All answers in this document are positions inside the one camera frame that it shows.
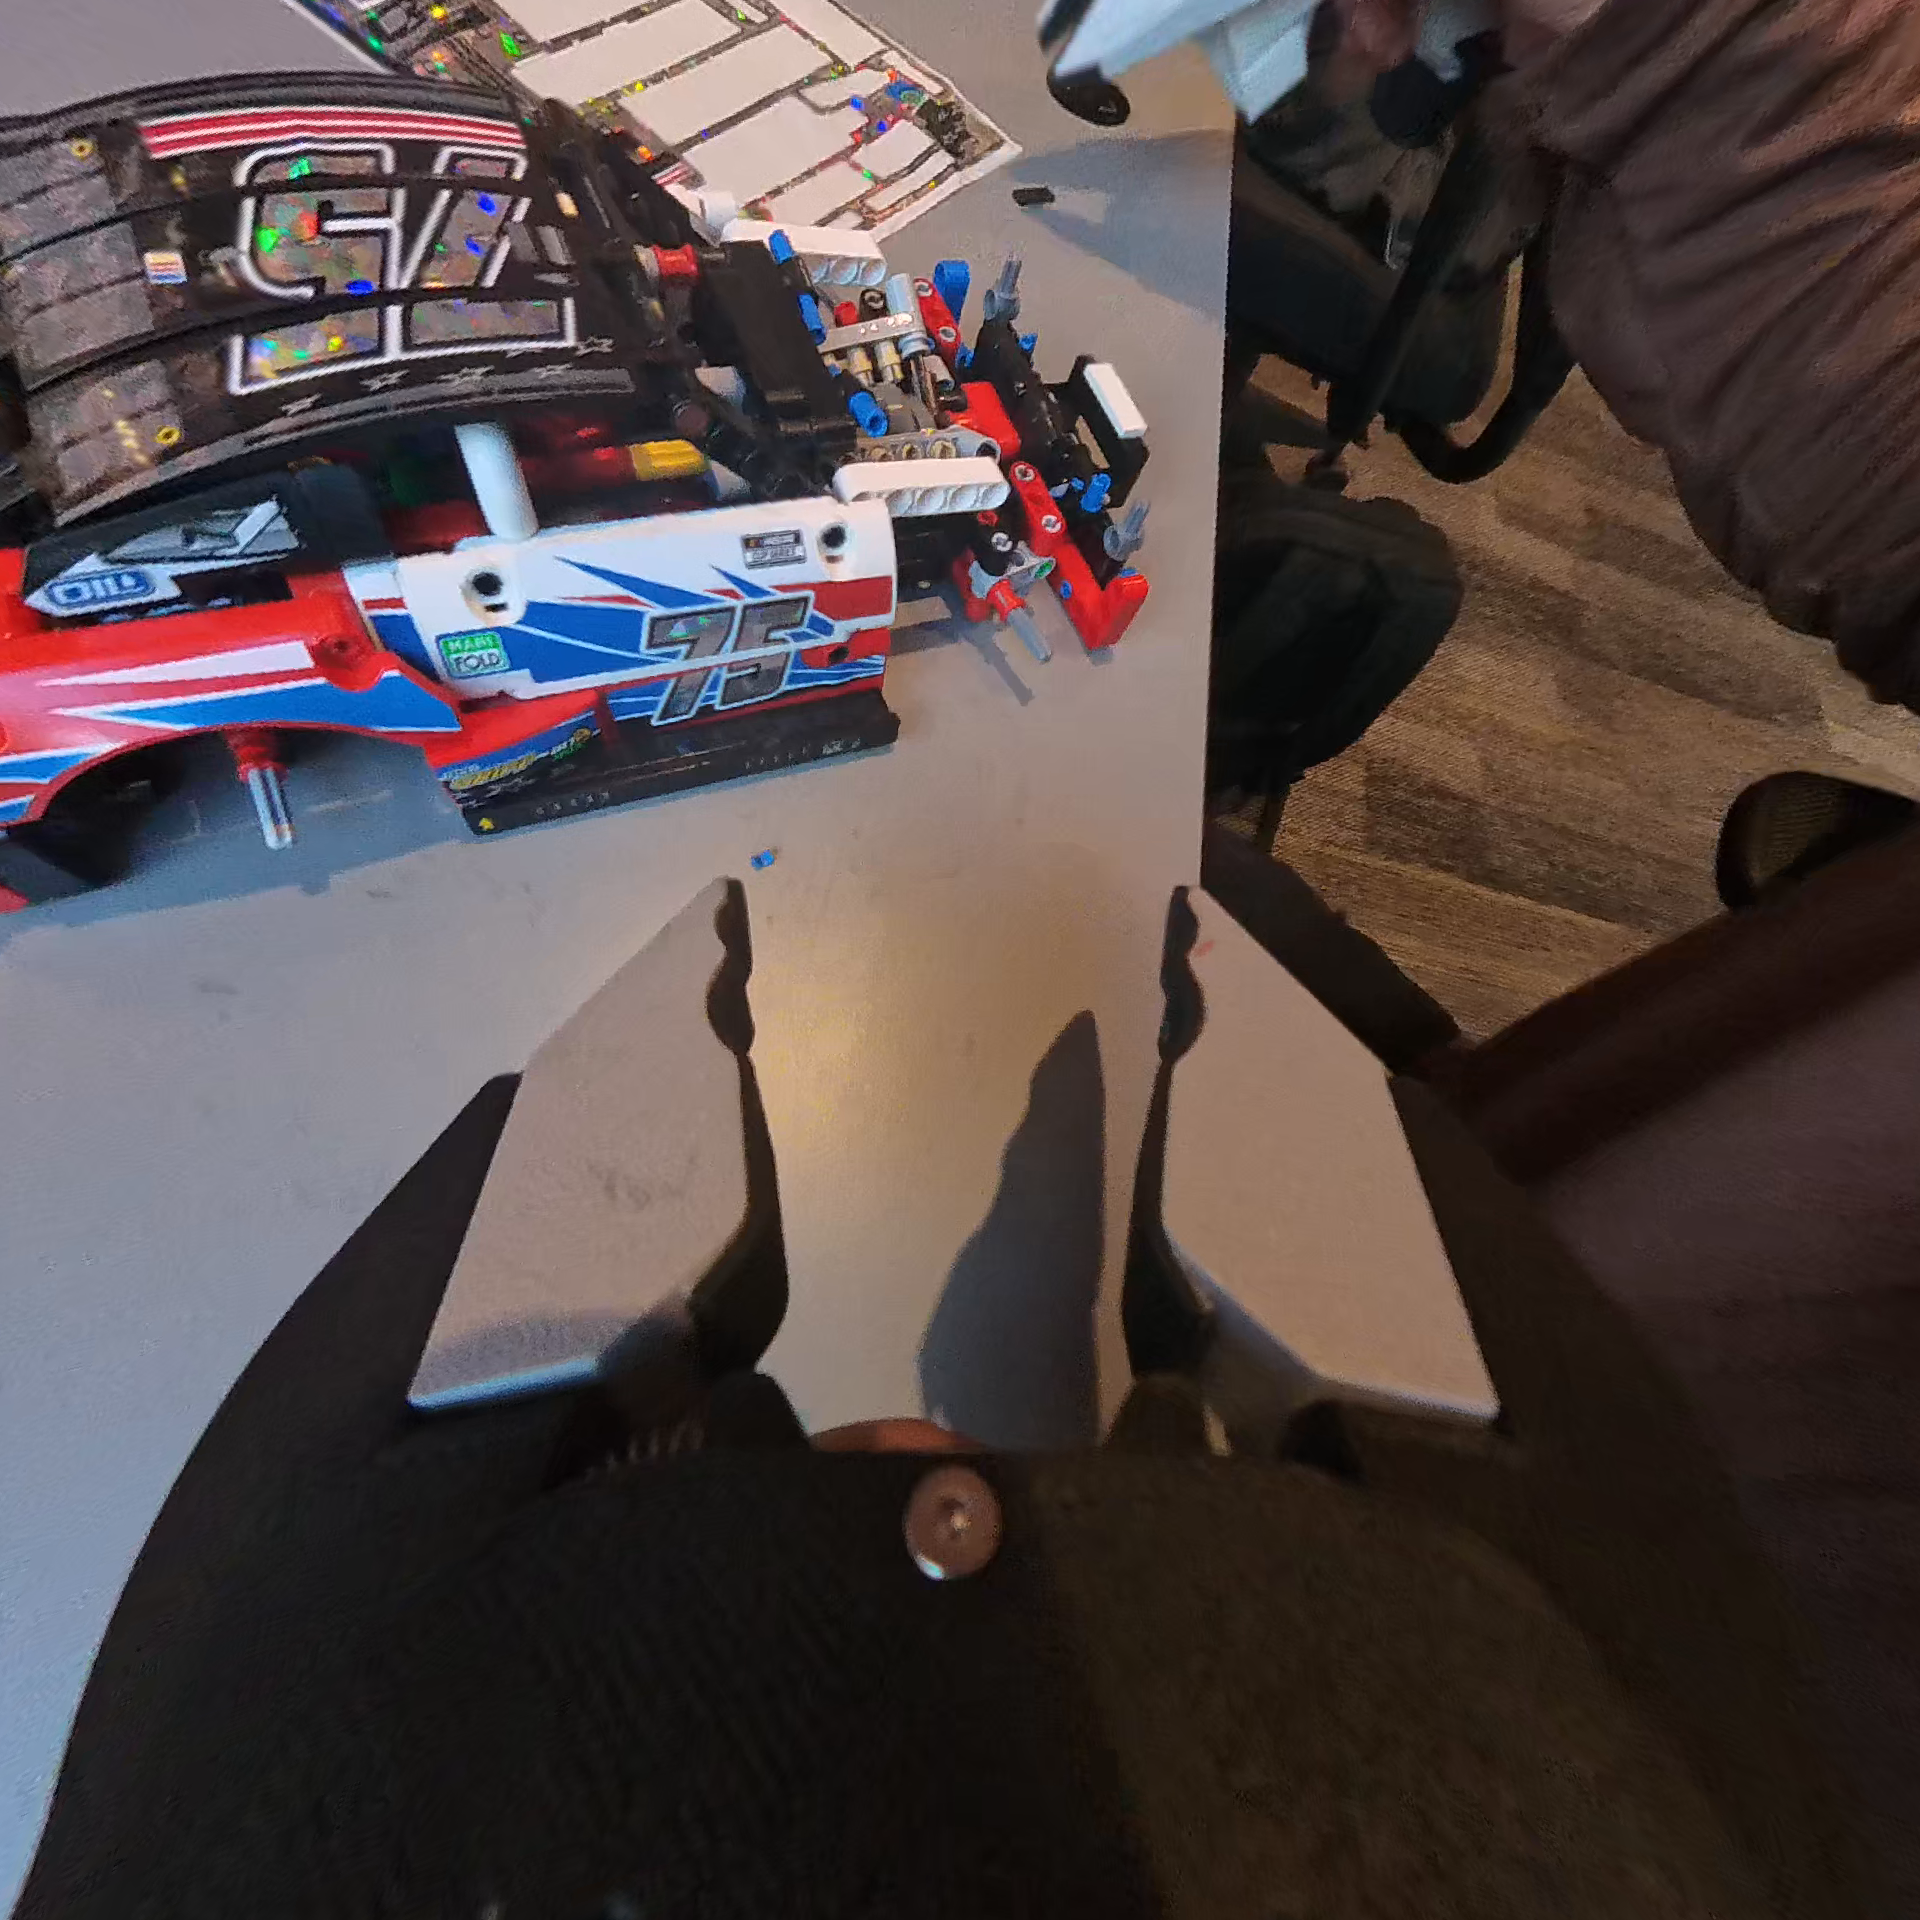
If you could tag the red toy brick race car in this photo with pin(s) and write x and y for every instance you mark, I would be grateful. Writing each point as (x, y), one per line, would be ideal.
(600, 600)

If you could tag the holographic sticker sheet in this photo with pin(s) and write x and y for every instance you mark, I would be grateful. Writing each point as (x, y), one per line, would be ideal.
(722, 90)

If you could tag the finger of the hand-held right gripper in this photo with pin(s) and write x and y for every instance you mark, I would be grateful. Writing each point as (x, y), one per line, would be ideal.
(1155, 37)

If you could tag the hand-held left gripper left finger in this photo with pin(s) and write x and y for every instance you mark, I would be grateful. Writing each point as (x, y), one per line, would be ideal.
(600, 1201)

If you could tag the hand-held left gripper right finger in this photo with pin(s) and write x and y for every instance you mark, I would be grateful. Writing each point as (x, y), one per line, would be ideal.
(1306, 1201)

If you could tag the grey desk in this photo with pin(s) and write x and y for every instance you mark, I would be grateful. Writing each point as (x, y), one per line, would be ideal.
(300, 1049)

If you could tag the black office chair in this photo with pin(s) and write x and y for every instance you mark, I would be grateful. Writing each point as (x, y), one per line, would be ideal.
(1320, 630)

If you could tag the person's right forearm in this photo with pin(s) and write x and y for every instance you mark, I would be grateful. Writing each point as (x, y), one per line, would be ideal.
(1724, 300)

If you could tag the person's right hand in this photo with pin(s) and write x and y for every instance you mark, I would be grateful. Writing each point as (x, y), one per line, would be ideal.
(1372, 31)

